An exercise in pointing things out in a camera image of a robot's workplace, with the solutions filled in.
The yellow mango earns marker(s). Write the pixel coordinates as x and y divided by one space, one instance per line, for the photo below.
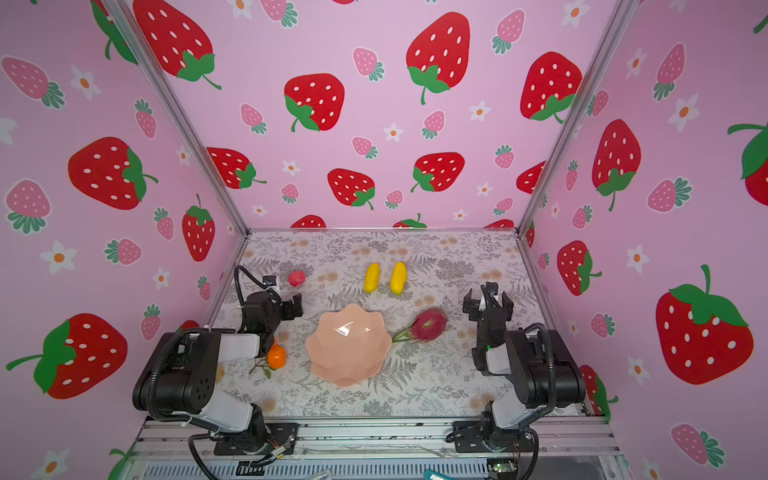
399 278
372 278

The red apple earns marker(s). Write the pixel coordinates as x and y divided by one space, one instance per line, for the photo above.
297 278

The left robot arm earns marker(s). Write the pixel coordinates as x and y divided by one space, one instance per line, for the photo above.
178 382

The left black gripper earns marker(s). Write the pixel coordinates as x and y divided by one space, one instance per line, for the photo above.
285 306

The pink faceted fruit bowl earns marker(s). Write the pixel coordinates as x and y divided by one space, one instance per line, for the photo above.
348 346

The orange tangerines with leaves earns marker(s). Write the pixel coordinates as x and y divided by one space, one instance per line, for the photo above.
275 359

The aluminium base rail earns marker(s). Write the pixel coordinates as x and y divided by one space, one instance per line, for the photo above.
571 447

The pink dragon fruit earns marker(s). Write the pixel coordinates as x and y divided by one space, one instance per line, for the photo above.
427 326

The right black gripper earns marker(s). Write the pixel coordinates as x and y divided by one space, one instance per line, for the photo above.
488 308

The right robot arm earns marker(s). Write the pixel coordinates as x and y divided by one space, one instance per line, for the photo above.
535 360

